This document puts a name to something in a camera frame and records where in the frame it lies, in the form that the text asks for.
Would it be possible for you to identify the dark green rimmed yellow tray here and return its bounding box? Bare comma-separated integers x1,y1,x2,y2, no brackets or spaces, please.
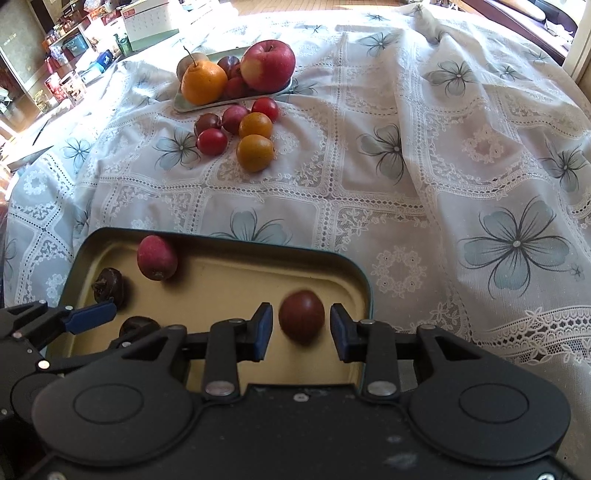
44,226,375,387

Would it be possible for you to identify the teal storage box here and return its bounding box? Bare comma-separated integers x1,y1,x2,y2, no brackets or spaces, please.
62,34,92,58

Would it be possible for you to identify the pale green plate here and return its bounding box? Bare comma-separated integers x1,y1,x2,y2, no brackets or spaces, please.
173,46,294,114

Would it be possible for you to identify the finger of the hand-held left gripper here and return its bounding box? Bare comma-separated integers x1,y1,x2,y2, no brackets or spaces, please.
37,347,122,373
0,298,117,352

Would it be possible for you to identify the dark red plum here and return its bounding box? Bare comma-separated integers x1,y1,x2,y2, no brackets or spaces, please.
278,289,326,346
217,55,243,77
224,76,253,99
194,113,223,136
222,104,251,134

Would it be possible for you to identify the large red apple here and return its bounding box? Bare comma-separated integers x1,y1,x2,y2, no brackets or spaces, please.
239,40,296,92

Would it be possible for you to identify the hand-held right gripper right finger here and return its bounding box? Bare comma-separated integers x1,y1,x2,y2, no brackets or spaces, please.
329,302,472,400

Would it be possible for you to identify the bright red plum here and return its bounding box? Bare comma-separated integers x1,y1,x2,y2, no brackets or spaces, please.
250,97,280,123
196,128,229,157

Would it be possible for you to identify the speckled red hawthorn fruit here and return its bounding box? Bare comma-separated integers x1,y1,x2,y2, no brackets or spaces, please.
137,235,179,282

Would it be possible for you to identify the small orange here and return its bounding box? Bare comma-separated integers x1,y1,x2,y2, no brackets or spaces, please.
236,134,275,172
238,112,273,139

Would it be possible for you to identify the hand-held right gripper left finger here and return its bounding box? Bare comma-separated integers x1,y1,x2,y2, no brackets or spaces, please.
108,302,274,400

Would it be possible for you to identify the white lace floral tablecloth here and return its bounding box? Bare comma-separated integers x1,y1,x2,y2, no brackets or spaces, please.
0,4,591,480

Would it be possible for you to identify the dark brown water chestnut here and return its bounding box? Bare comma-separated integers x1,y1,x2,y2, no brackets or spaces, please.
119,316,160,341
91,268,126,309

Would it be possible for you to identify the white patterned box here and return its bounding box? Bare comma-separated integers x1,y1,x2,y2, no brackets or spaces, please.
122,0,182,52

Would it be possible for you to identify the large orange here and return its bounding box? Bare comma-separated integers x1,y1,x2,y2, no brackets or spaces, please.
181,60,228,106

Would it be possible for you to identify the red and white box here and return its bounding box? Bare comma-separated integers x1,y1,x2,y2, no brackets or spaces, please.
45,71,86,106

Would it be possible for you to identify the dark wooden furniture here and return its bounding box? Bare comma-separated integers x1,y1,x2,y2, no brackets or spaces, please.
478,0,580,35

